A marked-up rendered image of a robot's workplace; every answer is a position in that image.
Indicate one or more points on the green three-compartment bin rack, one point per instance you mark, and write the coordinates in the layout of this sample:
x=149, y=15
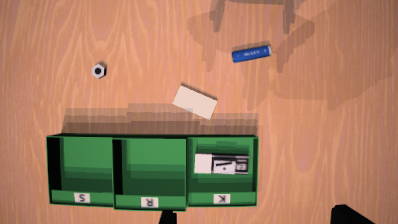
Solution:
x=152, y=172

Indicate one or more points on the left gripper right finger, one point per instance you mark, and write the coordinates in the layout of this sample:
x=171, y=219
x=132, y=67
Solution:
x=343, y=214

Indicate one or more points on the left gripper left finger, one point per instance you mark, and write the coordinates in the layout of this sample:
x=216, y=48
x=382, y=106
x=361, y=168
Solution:
x=168, y=217

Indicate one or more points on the blue aa battery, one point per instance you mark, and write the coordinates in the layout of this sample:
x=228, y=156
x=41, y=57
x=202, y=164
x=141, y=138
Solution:
x=251, y=54

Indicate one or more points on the grey hex nut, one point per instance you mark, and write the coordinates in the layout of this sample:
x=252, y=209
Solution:
x=99, y=71

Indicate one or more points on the black and white eraser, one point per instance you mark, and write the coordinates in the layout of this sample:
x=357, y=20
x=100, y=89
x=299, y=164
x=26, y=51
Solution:
x=204, y=162

